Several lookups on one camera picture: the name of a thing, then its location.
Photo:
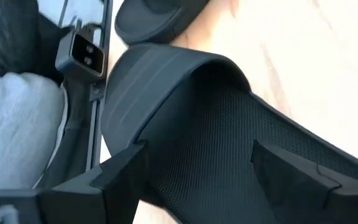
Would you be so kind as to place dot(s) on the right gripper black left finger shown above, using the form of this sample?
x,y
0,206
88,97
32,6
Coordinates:
x,y
110,193

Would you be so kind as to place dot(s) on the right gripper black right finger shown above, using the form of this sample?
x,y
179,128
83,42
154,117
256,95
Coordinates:
x,y
306,193

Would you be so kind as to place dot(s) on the black rubber slide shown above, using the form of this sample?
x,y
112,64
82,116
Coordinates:
x,y
197,124
154,21

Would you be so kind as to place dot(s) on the person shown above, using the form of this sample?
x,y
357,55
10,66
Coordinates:
x,y
17,124

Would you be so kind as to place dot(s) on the black table camera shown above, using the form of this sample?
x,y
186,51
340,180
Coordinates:
x,y
84,54

